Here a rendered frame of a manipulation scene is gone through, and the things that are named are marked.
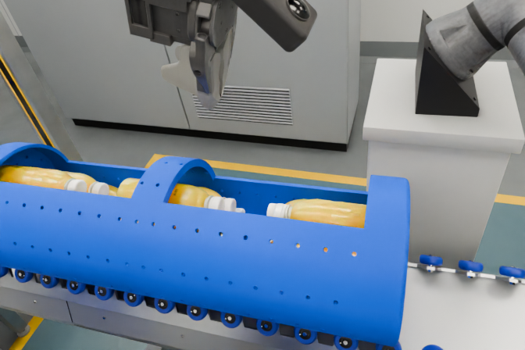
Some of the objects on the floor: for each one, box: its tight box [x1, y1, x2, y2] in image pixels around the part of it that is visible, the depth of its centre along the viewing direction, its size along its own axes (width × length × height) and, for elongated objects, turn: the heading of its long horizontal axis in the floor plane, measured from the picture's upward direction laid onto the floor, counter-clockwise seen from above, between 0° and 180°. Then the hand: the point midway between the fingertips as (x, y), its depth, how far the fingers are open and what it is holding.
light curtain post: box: [0, 11, 84, 162], centre depth 141 cm, size 6×6×170 cm
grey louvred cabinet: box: [0, 0, 363, 152], centre depth 260 cm, size 54×215×145 cm, turn 81°
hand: (216, 100), depth 45 cm, fingers closed
